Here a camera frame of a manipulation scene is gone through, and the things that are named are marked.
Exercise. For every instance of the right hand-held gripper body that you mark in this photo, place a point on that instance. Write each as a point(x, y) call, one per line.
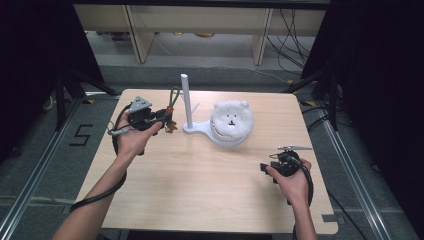
point(286, 163)

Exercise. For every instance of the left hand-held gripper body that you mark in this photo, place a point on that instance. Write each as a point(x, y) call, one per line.
point(141, 116)

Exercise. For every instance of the white key hook stand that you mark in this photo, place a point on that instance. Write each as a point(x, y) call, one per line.
point(187, 100)

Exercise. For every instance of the white plush bear pouch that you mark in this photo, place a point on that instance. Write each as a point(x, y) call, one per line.
point(232, 118)

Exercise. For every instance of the person's right hand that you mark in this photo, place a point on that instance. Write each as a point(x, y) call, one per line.
point(293, 186)

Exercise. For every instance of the person's left hand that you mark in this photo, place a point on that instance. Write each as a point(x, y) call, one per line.
point(133, 141)

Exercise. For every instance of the black metal stand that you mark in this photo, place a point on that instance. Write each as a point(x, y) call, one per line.
point(331, 100)
point(61, 96)

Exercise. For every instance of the yellow object under desk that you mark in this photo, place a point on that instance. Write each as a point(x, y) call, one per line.
point(204, 34)

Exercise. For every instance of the light wooden desk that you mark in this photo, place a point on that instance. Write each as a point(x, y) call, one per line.
point(200, 20)

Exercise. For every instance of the black curtain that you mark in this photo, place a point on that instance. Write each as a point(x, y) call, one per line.
point(383, 83)
point(33, 50)

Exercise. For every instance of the aluminium floor rail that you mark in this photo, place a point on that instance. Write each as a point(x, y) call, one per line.
point(353, 173)
point(36, 166)

